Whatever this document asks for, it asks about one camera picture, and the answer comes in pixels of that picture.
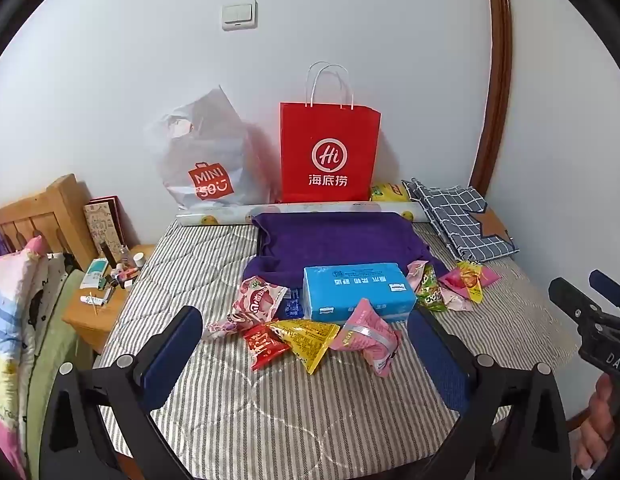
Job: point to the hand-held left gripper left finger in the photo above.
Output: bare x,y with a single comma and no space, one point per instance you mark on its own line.
172,350

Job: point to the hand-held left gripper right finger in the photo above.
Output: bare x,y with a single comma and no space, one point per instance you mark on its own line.
439,360

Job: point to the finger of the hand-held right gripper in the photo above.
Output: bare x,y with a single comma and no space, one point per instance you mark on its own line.
574,305
609,292

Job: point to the small pink packet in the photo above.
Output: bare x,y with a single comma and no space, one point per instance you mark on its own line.
457,302

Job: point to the green snack packet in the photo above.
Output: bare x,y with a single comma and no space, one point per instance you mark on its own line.
432,290

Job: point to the pink bread packet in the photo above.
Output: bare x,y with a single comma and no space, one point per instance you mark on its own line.
370,340

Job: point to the pink yellow snack packet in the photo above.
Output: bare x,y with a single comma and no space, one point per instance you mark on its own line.
469,277

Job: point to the red snack packet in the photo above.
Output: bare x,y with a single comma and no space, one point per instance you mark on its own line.
265,347

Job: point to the pink strawberry snack packet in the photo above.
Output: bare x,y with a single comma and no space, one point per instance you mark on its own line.
260,300

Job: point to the yellow triangular snack packet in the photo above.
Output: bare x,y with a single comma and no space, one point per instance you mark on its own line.
305,340

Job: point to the purple towel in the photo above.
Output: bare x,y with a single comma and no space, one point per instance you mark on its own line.
330,245

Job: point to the person's right hand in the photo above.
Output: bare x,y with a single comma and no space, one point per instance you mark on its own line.
597,425

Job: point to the wooden nightstand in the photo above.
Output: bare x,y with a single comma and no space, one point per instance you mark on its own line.
90,325

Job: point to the pale pink wrapper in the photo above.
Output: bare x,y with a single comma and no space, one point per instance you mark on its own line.
414,275

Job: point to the white tube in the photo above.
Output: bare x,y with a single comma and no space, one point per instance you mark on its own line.
92,301

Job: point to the blue tissue pack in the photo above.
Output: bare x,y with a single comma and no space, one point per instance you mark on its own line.
350,290

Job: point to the green blanket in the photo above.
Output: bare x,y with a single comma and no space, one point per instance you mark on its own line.
55,340

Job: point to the dark blue snack packet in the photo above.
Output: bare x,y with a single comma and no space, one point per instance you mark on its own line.
294,305

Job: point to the striped mattress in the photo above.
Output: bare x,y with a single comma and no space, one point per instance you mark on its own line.
290,410

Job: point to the printed paper roll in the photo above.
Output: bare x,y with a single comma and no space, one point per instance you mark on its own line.
215,219

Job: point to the grey checked cloth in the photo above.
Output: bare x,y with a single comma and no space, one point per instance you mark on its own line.
459,220

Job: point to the patterned notebook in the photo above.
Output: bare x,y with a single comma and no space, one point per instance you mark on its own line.
102,225

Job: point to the colourful printed pillow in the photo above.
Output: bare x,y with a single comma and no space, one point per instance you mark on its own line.
10,310

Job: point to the yellow chips bag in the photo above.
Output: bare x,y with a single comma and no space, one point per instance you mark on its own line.
387,192

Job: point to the wooden headboard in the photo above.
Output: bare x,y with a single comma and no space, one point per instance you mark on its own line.
55,210

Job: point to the white plastic shopping bag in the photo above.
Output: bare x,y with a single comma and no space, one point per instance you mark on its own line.
210,160

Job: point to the red paper bag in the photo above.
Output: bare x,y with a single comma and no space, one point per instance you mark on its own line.
330,135

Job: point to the brown wooden door frame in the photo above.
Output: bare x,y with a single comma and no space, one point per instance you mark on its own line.
497,85

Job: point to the white light switch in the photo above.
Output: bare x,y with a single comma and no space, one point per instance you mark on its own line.
239,16

